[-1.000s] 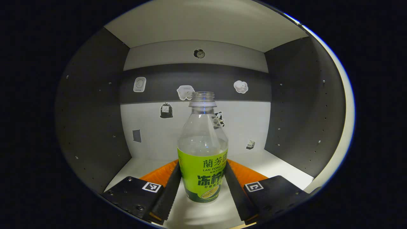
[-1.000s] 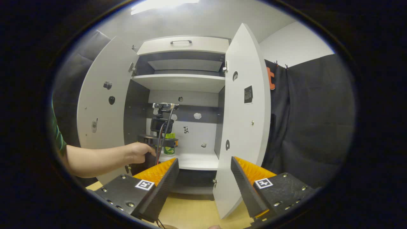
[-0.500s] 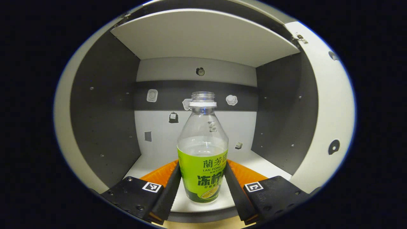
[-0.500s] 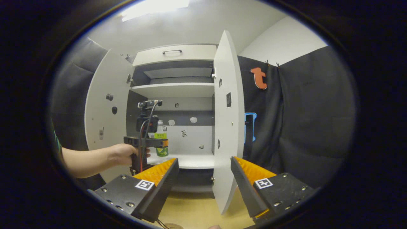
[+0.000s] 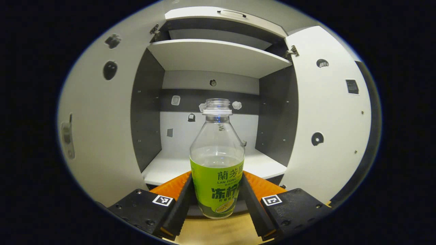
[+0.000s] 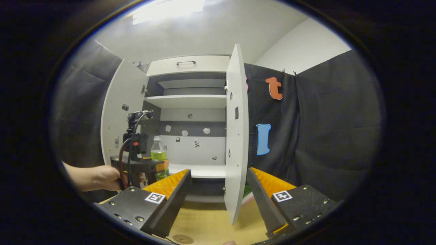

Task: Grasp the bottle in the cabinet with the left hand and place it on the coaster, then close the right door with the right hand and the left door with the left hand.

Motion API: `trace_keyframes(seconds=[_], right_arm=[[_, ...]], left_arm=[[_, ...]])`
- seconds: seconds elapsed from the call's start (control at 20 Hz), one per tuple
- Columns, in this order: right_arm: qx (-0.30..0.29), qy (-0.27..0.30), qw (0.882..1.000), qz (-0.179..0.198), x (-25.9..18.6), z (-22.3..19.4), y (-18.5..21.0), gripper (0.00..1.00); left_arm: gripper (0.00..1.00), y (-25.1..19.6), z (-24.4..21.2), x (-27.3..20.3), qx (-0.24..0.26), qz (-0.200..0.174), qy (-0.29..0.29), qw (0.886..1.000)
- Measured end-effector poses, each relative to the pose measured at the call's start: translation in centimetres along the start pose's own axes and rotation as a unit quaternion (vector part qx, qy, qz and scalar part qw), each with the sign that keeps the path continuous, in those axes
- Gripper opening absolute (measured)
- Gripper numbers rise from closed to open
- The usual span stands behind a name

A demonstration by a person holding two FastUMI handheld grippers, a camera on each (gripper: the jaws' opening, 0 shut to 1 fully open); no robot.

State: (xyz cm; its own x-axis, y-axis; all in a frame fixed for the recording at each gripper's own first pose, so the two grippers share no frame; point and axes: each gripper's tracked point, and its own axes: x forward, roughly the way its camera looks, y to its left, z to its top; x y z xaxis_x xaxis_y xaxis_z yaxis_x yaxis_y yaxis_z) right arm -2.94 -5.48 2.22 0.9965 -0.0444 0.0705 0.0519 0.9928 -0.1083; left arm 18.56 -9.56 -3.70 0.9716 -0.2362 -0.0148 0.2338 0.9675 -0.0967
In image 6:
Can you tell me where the white cabinet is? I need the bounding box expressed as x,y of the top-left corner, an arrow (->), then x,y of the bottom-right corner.
141,55 -> 228,204

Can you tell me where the cabinet door camera sticker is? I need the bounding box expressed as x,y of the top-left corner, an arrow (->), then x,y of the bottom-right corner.
101,59 -> 151,168

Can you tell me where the cabinet drawer with metal handle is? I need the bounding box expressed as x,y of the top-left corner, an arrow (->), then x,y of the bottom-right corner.
146,55 -> 231,77

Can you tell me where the cabinet door black cat sticker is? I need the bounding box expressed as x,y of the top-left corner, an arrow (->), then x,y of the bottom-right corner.
224,44 -> 250,225

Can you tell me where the red black gripper cable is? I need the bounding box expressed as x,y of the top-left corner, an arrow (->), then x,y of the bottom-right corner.
118,112 -> 154,190

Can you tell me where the green label drink bottle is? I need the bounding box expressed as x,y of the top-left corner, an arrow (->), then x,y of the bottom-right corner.
151,136 -> 170,181

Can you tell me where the black backdrop cloth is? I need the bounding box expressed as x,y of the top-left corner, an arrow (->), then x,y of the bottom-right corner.
54,39 -> 382,202

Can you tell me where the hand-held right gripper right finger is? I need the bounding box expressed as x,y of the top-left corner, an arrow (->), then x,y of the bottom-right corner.
247,167 -> 338,238

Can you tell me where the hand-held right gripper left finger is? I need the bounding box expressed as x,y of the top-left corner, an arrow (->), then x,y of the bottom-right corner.
93,169 -> 192,239

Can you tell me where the round brown coaster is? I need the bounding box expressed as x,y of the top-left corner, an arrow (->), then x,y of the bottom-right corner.
172,234 -> 194,245

